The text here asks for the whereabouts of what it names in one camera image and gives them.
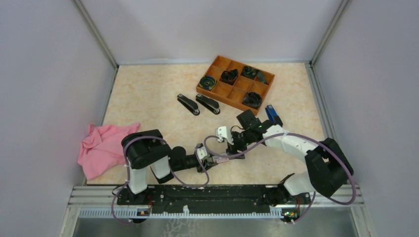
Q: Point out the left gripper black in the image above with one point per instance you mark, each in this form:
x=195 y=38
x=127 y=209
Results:
x=207 y=165

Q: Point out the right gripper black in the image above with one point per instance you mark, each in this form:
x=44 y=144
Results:
x=233 y=149

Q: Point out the red white staple box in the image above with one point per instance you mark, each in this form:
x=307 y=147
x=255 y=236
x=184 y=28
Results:
x=221 y=159

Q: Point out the blue stapler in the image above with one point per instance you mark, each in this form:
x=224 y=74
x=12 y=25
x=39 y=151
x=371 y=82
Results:
x=273 y=116

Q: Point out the black stapler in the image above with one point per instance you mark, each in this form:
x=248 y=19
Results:
x=208 y=103
x=189 y=104

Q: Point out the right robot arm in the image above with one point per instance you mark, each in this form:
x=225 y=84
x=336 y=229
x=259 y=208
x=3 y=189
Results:
x=327 y=166

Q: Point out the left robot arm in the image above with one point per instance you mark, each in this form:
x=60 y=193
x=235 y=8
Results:
x=148 y=149

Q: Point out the black coiled item lower right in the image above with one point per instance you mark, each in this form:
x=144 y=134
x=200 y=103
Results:
x=252 y=100

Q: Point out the orange compartment tray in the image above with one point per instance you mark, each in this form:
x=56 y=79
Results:
x=233 y=95

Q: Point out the black coiled item centre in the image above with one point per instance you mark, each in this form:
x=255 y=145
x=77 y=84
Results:
x=229 y=77

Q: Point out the black coiled item blue-green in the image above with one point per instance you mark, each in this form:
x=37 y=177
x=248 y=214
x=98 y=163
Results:
x=207 y=82

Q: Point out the dark green flat item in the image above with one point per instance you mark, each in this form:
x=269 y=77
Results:
x=262 y=78

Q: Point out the black coiled item upper right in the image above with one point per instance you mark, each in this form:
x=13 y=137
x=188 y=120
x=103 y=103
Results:
x=249 y=72

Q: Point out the pink cloth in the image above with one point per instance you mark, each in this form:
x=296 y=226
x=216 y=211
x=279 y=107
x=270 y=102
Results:
x=102 y=149

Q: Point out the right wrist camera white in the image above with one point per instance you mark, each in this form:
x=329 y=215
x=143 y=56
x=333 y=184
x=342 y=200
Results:
x=223 y=134

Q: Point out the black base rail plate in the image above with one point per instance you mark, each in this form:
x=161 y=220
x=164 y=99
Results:
x=213 y=199

